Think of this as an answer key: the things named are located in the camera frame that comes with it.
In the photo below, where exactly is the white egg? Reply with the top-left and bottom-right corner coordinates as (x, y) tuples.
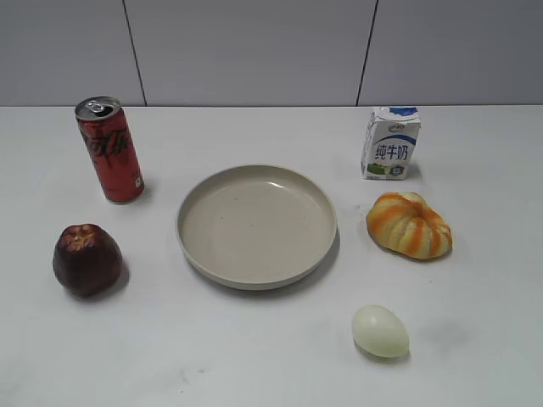
(351, 304), (410, 359)

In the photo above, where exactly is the beige round plate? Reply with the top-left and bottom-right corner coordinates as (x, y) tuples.
(176, 164), (339, 291)

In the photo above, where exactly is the orange striped bread bun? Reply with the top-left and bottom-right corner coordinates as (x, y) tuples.
(366, 192), (453, 260)

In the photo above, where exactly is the white blue milk carton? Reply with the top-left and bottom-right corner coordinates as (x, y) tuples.
(361, 106), (421, 180)

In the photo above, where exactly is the red cola can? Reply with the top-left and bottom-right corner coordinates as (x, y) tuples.
(75, 96), (144, 204)

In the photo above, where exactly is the dark red apple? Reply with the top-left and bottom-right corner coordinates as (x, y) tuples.
(53, 224), (122, 298)

